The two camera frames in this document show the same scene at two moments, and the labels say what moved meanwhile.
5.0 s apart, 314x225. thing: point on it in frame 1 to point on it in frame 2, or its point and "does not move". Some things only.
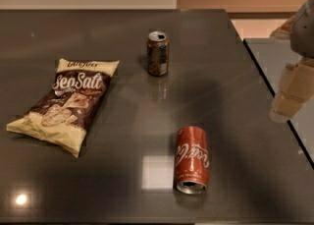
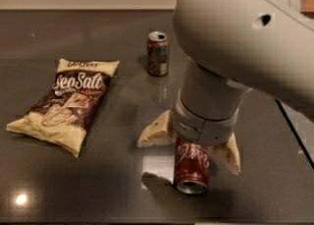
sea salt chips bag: x=64 y=117 does not move
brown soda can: x=157 y=53 does not move
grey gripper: x=304 y=33 to x=203 y=130
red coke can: x=191 y=159 does not move
